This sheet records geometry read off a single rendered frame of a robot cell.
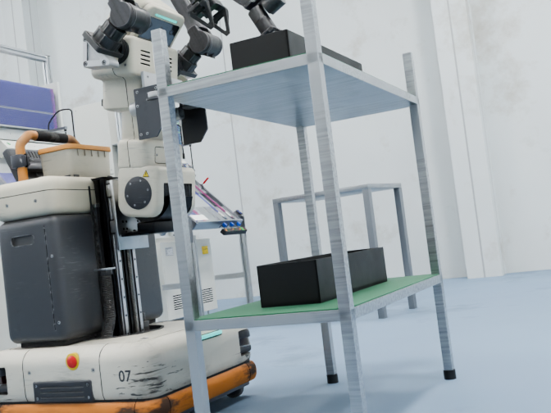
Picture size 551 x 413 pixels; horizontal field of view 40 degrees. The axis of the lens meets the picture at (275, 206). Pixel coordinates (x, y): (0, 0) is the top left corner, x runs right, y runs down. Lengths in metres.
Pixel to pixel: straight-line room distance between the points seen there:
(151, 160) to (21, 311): 0.63
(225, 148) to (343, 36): 1.68
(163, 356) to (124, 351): 0.11
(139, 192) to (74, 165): 0.30
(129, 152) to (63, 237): 0.34
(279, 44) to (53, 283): 1.02
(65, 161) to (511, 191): 5.07
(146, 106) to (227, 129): 5.62
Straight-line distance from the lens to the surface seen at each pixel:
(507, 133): 7.10
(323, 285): 1.98
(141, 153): 2.42
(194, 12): 2.18
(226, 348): 2.56
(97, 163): 2.71
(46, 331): 2.49
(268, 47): 2.03
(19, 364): 2.53
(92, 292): 2.54
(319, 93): 1.78
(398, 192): 4.89
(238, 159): 7.92
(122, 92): 2.53
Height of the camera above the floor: 0.52
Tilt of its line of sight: 3 degrees up
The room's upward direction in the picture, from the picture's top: 7 degrees counter-clockwise
